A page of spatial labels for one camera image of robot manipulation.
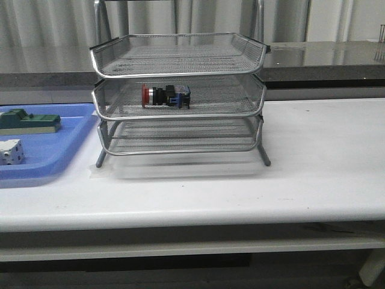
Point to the red emergency stop button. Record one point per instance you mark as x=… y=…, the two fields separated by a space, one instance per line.
x=172 y=96

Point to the silver mesh tray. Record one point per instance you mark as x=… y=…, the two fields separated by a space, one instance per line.
x=158 y=55
x=177 y=136
x=239 y=95

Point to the blue plastic tray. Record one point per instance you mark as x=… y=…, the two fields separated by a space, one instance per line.
x=47 y=155

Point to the grey stone counter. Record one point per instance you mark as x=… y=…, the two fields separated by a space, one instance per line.
x=289 y=65

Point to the green terminal block component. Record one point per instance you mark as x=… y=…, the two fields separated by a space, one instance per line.
x=18 y=121

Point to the white electrical block component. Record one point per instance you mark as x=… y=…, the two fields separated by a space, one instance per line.
x=11 y=152

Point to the white table leg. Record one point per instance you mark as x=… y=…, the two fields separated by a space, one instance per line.
x=372 y=267

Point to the grey metal rack frame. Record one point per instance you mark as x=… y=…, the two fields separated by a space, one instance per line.
x=179 y=93

